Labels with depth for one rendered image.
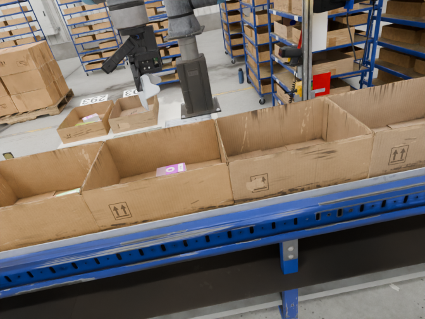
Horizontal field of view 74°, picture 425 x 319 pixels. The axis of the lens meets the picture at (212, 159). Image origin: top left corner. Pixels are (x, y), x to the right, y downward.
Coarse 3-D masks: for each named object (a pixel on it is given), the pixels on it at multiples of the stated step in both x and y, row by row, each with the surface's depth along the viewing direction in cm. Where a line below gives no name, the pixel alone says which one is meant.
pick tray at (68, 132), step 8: (88, 104) 202; (96, 104) 203; (104, 104) 204; (112, 104) 199; (72, 112) 197; (80, 112) 204; (88, 112) 205; (96, 112) 206; (104, 112) 207; (64, 120) 183; (72, 120) 195; (80, 120) 204; (104, 120) 176; (64, 128) 170; (72, 128) 171; (80, 128) 171; (88, 128) 172; (96, 128) 173; (104, 128) 174; (64, 136) 173; (72, 136) 173; (80, 136) 174; (88, 136) 175; (96, 136) 175
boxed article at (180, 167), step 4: (176, 164) 99; (180, 164) 99; (184, 164) 98; (160, 168) 98; (164, 168) 98; (168, 168) 98; (172, 168) 97; (176, 168) 97; (180, 168) 96; (184, 168) 96; (160, 172) 96; (164, 172) 96; (168, 172) 96; (172, 172) 95; (156, 176) 95
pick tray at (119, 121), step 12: (132, 96) 203; (156, 96) 201; (120, 108) 204; (132, 108) 207; (144, 108) 202; (156, 108) 187; (108, 120) 171; (120, 120) 172; (132, 120) 173; (144, 120) 174; (156, 120) 176; (120, 132) 176
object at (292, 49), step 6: (282, 48) 149; (288, 48) 147; (294, 48) 147; (300, 48) 147; (282, 54) 148; (288, 54) 148; (294, 54) 148; (300, 54) 149; (288, 60) 152; (294, 60) 151
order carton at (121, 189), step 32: (192, 128) 98; (96, 160) 87; (128, 160) 102; (160, 160) 104; (192, 160) 105; (224, 160) 85; (96, 192) 73; (128, 192) 74; (160, 192) 76; (192, 192) 77; (224, 192) 78; (128, 224) 80
